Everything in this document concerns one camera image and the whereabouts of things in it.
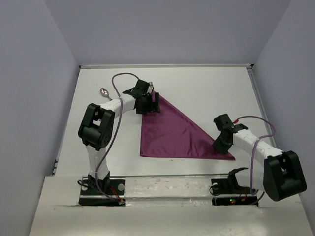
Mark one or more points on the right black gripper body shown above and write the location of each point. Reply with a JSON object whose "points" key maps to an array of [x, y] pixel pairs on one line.
{"points": [[223, 146]]}

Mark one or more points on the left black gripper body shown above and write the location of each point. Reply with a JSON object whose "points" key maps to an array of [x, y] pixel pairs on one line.
{"points": [[146, 105]]}

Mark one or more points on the purple cloth napkin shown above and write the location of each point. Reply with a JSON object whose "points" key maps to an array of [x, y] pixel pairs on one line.
{"points": [[172, 134]]}

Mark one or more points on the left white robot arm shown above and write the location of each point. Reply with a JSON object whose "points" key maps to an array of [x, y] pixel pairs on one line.
{"points": [[96, 129]]}

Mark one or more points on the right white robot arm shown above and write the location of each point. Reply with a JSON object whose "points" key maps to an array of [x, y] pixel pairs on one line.
{"points": [[275, 172]]}

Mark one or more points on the metal spoon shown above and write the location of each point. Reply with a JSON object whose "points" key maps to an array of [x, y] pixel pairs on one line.
{"points": [[104, 93]]}

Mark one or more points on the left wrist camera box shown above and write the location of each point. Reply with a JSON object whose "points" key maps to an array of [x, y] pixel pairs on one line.
{"points": [[151, 88]]}

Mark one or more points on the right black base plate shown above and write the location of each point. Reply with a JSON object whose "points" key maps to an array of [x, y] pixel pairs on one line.
{"points": [[227, 192]]}

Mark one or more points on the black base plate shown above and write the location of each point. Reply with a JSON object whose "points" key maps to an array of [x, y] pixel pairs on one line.
{"points": [[108, 193], [227, 192]]}

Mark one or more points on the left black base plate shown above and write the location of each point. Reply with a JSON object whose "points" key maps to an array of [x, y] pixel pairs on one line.
{"points": [[108, 193]]}

